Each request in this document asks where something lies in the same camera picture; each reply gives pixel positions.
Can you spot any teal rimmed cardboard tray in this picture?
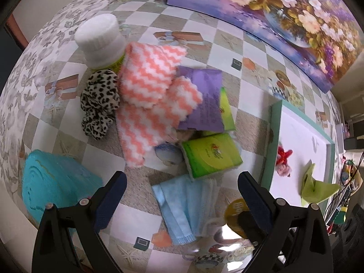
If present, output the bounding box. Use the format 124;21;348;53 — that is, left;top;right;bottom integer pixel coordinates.
260;99;335;214

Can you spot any checkered printed tablecloth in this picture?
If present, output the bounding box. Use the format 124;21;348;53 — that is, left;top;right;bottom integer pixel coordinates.
20;0;346;273

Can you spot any green cloth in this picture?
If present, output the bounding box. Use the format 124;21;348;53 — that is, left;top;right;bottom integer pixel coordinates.
300;163;340;207

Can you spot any pink white zigzag cloth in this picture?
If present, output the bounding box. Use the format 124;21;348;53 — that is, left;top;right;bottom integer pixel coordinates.
115;41;203;168

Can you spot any dark blue cabinet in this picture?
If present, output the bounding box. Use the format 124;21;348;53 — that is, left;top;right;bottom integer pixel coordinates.
0;25;23;91

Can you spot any blue face mask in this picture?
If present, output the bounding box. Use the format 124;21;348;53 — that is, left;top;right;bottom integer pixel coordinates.
152;173;221;246

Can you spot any dark grey box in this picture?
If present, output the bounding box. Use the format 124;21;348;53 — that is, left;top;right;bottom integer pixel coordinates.
343;136;364;151

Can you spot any purple tissue packet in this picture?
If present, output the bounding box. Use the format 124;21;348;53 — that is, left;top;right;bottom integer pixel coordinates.
171;66;224;133

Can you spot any grey leaf print cloth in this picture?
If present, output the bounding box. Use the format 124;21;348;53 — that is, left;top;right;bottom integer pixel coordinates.
0;0;123;194

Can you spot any white cap medicine bottle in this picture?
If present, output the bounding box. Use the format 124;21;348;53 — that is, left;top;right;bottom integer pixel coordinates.
74;14;126;73

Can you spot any floral painting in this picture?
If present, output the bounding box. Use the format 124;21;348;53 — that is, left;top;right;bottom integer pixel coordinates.
167;0;361;94

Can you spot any leopard print scrunchie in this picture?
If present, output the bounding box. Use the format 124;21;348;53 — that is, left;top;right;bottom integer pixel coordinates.
80;69;121;140

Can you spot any reddish brown board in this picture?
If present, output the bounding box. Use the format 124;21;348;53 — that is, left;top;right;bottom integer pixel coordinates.
4;14;29;52

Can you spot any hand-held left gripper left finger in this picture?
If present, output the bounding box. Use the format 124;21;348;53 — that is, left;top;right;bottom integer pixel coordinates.
32;171;127;273

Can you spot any green tissue packet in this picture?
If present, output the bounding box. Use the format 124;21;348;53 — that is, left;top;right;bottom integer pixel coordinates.
181;132;243;181
202;87;236;137

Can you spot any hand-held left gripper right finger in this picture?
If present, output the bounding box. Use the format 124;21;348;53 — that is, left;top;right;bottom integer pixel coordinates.
237;171;334;273

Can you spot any teal plastic toy box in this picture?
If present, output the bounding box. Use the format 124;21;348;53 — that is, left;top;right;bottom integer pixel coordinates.
21;149;103;234

